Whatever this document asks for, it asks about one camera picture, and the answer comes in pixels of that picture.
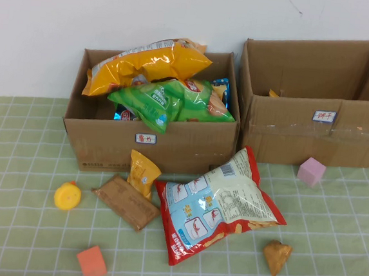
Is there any blue dotted chips bag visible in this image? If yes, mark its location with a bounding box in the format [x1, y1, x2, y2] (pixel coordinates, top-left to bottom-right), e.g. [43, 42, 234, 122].
[208, 77, 232, 110]

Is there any small yellow snack packet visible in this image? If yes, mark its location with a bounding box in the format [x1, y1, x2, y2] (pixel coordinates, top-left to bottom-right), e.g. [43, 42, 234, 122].
[124, 148, 165, 203]

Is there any white label on F2 box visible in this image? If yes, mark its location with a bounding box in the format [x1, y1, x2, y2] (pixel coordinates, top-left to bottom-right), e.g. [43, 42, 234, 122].
[134, 133, 158, 146]

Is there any yellow chips bag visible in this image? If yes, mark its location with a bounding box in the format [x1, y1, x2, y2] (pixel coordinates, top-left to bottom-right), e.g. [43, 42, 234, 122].
[80, 31, 216, 108]

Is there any white label on taped box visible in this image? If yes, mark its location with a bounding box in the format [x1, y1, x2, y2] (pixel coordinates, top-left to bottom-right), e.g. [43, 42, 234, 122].
[313, 109, 338, 125]

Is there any golden triangular snack packet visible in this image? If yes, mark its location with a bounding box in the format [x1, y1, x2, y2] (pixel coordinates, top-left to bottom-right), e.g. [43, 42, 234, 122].
[260, 238, 294, 276]

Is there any blue red snack packet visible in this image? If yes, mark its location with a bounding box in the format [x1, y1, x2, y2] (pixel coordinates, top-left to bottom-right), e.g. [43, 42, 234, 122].
[0, 92, 369, 276]

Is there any blue foil snack bag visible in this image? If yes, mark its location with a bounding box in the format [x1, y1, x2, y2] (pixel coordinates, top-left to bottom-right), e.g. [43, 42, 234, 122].
[112, 106, 141, 123]

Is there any green chips bag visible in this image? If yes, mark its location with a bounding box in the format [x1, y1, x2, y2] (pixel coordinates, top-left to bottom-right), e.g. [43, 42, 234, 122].
[104, 71, 239, 142]

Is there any brown flat snack packet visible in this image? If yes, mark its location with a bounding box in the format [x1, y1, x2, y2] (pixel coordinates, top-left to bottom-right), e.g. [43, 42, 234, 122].
[88, 171, 165, 235]

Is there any orange cube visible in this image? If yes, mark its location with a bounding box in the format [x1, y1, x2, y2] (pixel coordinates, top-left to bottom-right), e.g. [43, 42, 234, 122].
[74, 244, 110, 276]

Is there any red shrimp snack bag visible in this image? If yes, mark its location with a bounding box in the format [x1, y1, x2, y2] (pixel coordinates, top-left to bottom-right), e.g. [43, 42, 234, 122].
[146, 138, 294, 276]

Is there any yellow duck toy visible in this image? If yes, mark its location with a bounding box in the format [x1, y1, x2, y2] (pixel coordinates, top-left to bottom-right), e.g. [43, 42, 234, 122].
[52, 179, 84, 213]

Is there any pink cube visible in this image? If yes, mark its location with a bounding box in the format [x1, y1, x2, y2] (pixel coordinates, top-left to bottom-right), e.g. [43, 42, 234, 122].
[296, 156, 328, 189]

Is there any cardboard box printed F2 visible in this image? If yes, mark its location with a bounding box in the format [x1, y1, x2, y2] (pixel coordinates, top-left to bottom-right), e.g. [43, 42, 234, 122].
[58, 38, 247, 185]

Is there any clear packing tape strip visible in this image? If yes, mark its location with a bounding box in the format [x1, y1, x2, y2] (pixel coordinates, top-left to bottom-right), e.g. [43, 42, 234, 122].
[245, 116, 369, 143]

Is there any large taped cardboard box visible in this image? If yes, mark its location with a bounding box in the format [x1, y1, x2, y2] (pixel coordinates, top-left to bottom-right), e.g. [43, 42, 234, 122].
[232, 26, 369, 174]

